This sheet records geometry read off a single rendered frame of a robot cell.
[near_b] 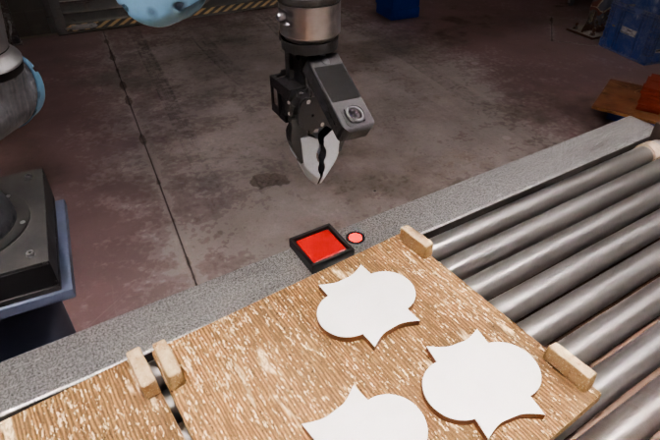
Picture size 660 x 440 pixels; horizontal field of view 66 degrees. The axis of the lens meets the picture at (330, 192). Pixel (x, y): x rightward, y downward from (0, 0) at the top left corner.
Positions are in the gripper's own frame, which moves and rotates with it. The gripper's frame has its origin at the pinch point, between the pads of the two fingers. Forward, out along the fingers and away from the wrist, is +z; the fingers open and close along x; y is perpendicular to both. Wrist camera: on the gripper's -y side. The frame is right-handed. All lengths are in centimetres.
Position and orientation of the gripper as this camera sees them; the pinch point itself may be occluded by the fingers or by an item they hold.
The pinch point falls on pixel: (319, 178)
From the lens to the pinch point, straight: 73.4
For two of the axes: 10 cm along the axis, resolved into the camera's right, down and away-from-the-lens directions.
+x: -8.6, 3.0, -4.2
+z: 0.0, 8.1, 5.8
